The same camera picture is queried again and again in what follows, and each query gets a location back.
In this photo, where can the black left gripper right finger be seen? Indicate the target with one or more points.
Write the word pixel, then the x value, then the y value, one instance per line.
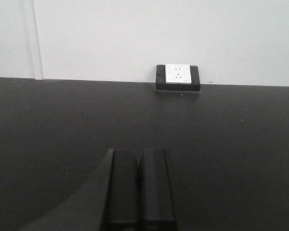
pixel 156 208

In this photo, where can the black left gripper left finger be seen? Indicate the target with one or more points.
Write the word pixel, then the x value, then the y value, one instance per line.
pixel 121 211

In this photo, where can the black socket box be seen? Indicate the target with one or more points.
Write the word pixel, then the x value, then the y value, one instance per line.
pixel 162 85

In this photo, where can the white power outlet plate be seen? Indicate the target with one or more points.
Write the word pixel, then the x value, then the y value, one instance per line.
pixel 178 74

